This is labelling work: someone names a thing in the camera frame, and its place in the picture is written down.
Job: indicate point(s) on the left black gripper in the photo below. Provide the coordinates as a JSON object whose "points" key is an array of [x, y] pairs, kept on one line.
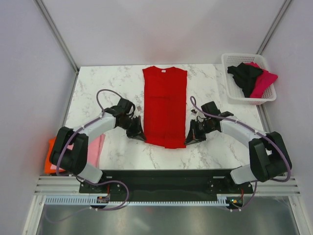
{"points": [[137, 129]]}

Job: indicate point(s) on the folded orange t shirt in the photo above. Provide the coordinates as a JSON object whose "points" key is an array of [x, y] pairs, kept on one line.
{"points": [[49, 168]]}

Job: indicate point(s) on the magenta t shirt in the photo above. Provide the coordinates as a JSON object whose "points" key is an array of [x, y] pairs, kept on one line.
{"points": [[263, 81]]}

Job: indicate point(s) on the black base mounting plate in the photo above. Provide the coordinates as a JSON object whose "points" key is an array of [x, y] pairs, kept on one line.
{"points": [[166, 185]]}

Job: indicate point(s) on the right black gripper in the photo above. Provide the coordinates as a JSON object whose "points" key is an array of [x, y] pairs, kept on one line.
{"points": [[193, 137]]}

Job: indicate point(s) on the black t shirt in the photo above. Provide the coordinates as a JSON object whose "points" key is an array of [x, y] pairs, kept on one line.
{"points": [[245, 77]]}

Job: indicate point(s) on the white slotted cable duct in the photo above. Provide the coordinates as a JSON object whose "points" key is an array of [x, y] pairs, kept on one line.
{"points": [[92, 200]]}

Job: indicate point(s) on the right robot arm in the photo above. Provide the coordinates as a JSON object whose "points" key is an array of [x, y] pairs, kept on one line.
{"points": [[268, 156]]}

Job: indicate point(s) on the folded pink t shirt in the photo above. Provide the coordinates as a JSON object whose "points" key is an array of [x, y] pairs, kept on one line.
{"points": [[94, 151]]}

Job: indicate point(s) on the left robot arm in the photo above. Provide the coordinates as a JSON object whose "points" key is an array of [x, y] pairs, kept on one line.
{"points": [[70, 149]]}

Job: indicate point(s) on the white plastic basket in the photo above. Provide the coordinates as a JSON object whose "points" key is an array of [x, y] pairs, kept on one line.
{"points": [[233, 92]]}

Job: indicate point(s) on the right aluminium frame post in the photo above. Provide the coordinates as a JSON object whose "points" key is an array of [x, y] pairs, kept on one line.
{"points": [[274, 25]]}

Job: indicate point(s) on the aluminium frame post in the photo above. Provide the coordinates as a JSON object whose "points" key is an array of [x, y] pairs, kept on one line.
{"points": [[274, 25], [56, 33]]}

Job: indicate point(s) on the red t shirt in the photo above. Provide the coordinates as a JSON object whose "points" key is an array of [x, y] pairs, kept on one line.
{"points": [[165, 106]]}

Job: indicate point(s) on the left aluminium frame post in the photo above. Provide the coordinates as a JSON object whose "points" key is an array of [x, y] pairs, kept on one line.
{"points": [[56, 33]]}

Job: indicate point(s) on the aluminium front rail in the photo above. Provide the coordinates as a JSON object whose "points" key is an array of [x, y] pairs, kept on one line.
{"points": [[54, 185]]}

